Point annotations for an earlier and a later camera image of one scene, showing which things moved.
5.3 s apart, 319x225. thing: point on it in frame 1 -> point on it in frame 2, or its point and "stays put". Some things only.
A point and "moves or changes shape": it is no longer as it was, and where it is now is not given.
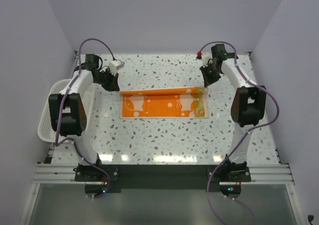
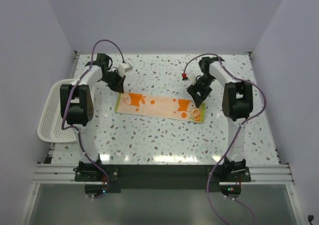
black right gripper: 208,81 -> 193,90
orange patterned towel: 183,103 moves or changes shape
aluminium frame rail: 259,174 stays put
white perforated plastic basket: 45,131 stays put
